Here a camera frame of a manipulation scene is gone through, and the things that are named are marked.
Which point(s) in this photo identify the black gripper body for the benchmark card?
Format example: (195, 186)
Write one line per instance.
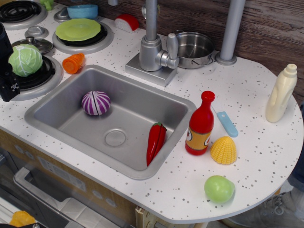
(9, 84)

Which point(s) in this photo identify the blue handled toy knife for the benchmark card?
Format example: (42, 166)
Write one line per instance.
(225, 120)

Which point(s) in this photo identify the rear left stove burner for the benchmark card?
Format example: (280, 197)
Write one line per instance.
(22, 14)

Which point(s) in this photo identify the grey stove knob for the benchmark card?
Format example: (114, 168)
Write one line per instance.
(62, 15)
(37, 32)

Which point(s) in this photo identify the green toy cabbage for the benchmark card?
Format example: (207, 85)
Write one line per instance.
(25, 60)

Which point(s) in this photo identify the green toy vegetable top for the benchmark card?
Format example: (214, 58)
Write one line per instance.
(48, 4)

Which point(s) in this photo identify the rear right stove burner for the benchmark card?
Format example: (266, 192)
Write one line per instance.
(87, 47)

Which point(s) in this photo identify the cream plastic toy bottle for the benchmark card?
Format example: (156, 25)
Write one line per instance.
(281, 93)

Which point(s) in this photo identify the red toy cheese wedge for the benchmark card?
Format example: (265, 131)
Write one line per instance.
(127, 23)

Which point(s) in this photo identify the grey rear stove knob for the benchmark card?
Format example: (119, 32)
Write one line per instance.
(62, 15)

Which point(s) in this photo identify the toy oven door handle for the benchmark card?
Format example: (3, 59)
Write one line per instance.
(39, 189)

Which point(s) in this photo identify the small stainless steel pot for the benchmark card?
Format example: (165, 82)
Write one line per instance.
(195, 49)

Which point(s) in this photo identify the green toy plate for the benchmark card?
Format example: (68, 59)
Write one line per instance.
(78, 29)

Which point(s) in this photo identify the red toy chili pepper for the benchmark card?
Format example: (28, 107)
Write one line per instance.
(156, 141)

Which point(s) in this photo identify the red toy sauce bottle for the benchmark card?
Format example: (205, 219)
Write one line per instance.
(200, 126)

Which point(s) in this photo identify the silver toy sink basin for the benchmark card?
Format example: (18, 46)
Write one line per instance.
(119, 137)

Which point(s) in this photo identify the orange toy carrot piece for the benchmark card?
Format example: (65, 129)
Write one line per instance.
(73, 63)

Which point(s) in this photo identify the grey sneaker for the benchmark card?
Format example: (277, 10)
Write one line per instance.
(279, 211)

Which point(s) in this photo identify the grey support pole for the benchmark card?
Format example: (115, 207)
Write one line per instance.
(226, 56)

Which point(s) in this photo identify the steel pot lid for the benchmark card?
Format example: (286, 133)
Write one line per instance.
(44, 46)

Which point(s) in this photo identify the stove burner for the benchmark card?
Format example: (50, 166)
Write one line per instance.
(87, 47)
(22, 14)
(41, 82)

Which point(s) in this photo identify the blue toy bowl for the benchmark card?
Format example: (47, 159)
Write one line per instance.
(88, 11)

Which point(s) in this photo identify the yellow toy on floor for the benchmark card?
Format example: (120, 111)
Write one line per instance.
(21, 218)

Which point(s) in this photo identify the front left stove burner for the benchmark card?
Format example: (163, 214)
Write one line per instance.
(41, 82)

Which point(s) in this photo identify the silver toy faucet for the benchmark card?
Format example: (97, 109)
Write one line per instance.
(153, 63)

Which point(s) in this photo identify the green toy lime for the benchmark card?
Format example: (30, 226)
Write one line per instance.
(219, 189)

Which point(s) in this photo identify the yellow toy corn piece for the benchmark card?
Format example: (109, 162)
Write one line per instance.
(223, 150)

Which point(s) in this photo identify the purple striped toy onion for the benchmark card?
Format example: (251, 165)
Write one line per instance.
(96, 103)

